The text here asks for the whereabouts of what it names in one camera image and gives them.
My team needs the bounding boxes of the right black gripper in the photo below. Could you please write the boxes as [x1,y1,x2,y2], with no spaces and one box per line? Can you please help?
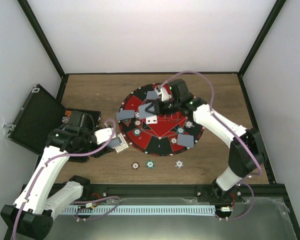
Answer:
[145,98,181,117]

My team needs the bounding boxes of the blue card mat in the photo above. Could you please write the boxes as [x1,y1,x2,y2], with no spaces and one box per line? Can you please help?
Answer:
[138,103,153,119]

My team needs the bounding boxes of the face-up spade card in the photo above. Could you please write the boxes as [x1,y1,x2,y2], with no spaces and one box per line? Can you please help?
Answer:
[145,115,158,124]

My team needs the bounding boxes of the brown 100 chip stack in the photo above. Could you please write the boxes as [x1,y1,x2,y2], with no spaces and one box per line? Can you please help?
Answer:
[131,162,140,170]

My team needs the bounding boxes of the blue playing card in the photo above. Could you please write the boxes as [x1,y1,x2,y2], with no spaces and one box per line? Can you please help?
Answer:
[116,110,135,121]

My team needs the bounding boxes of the teal chip seat two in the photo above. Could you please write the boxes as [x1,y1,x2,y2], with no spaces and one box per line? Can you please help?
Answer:
[133,128,141,136]

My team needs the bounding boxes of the blue white chip seat nine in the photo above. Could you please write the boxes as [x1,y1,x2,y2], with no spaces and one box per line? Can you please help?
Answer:
[185,121,193,128]

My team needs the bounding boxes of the teal chip stack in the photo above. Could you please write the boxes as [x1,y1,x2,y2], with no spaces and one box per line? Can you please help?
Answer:
[145,160,155,169]

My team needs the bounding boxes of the blue card seat ten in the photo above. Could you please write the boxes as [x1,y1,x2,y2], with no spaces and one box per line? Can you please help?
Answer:
[177,134,195,148]

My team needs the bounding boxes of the blue orange chip stack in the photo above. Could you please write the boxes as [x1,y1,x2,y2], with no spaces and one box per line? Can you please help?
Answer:
[175,160,184,169]

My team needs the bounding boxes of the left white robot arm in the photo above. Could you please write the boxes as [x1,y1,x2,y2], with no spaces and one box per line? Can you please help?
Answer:
[0,110,116,240]

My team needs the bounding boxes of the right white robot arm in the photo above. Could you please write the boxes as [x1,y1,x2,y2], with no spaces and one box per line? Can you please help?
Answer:
[145,79,267,202]

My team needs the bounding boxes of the round red black poker mat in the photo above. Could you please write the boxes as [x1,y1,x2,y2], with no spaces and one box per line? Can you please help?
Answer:
[118,83,204,156]

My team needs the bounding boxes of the triangular all in marker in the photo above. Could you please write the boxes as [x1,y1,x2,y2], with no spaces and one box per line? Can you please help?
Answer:
[122,118,132,127]

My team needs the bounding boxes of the chips in case top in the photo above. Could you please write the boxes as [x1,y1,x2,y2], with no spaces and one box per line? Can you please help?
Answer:
[61,110,72,124]

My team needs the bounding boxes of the black poker chip case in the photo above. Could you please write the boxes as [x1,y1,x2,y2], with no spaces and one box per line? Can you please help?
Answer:
[8,84,101,163]

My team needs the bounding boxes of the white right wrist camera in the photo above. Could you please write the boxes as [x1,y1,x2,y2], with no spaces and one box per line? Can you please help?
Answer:
[155,85,171,102]

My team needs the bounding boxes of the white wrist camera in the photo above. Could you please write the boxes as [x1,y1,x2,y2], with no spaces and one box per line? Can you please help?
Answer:
[94,127,113,145]
[155,85,171,102]

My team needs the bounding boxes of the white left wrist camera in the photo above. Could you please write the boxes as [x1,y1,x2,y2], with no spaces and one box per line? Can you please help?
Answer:
[94,127,113,145]

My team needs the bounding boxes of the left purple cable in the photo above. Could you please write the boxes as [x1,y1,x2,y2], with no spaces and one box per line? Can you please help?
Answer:
[11,118,121,240]

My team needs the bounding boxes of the perforated light blue rail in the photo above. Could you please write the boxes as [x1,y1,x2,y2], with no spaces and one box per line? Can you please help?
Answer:
[61,205,216,217]

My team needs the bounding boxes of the black front mounting rail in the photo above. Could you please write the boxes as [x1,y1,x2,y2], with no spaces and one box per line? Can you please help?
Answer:
[77,184,289,204]

